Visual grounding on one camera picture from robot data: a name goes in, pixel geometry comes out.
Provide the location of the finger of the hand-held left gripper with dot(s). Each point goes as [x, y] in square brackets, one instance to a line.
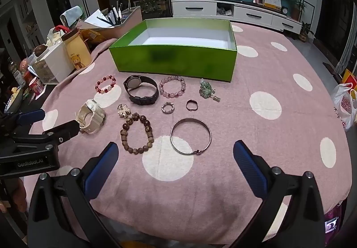
[32, 117]
[65, 129]

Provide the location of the pink organizer box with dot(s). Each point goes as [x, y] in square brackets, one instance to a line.
[131, 18]

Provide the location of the green cardboard box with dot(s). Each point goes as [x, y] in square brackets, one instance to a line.
[173, 61]

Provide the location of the white plastic drawer box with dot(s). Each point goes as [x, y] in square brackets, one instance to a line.
[55, 65]

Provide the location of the small alarm clock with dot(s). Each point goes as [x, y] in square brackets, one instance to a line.
[284, 10]

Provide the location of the person's left hand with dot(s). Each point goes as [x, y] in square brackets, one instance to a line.
[15, 193]

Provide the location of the white paper sheet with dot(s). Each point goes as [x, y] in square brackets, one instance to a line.
[97, 18]

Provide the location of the planter with green plants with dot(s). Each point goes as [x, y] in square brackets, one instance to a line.
[152, 3]

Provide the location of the yellow bear bottle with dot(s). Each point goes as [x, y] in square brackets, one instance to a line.
[78, 53]

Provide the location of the orange snack packet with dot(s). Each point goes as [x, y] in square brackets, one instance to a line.
[90, 36]

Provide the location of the silver bangle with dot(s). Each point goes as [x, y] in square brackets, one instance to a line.
[196, 152]

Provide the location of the green white wipes pack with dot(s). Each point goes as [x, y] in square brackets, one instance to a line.
[73, 15]

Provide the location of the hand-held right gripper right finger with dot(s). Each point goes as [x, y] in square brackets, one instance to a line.
[249, 170]

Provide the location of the gold flower brooch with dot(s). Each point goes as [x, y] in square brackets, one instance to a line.
[122, 110]

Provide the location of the white plastic bag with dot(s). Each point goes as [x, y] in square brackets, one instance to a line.
[344, 103]

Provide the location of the pink polka dot blanket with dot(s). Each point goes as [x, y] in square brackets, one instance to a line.
[223, 125]

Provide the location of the yellow white box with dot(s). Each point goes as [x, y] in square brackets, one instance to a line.
[272, 2]

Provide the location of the magenta phone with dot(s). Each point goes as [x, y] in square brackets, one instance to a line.
[332, 223]

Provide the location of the small potted plant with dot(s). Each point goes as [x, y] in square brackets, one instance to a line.
[305, 31]

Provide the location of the yellow paper bag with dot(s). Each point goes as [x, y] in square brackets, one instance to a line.
[350, 78]

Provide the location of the black wristwatch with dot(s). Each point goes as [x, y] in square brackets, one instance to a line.
[131, 85]

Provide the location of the tall potted plant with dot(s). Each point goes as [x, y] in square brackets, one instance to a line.
[297, 7]

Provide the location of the small pink device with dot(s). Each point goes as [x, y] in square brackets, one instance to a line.
[258, 0]

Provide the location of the green jade charm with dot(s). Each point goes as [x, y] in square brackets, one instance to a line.
[205, 87]

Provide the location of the white wristwatch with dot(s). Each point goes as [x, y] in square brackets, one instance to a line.
[90, 114]

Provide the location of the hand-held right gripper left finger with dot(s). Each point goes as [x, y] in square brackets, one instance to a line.
[101, 170]

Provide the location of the white television cabinet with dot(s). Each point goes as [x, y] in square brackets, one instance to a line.
[251, 15]

